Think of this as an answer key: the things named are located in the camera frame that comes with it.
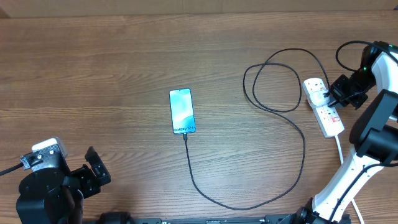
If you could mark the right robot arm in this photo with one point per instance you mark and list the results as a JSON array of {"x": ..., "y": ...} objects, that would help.
[{"x": 373, "y": 142}]

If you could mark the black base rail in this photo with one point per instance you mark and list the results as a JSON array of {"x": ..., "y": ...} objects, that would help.
[{"x": 124, "y": 217}]

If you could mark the blue Samsung Galaxy smartphone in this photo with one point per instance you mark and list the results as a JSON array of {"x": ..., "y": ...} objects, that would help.
[{"x": 182, "y": 113}]

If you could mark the white charger plug adapter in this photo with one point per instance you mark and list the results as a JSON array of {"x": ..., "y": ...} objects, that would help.
[{"x": 319, "y": 98}]

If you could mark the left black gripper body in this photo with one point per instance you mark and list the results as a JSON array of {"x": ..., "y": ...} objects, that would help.
[{"x": 84, "y": 180}]

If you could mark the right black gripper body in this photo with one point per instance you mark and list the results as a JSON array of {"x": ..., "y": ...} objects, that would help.
[{"x": 354, "y": 89}]

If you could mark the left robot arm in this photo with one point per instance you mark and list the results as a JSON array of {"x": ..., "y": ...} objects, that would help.
[{"x": 46, "y": 194}]

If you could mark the white power strip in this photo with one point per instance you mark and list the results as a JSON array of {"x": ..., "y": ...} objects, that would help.
[{"x": 328, "y": 118}]

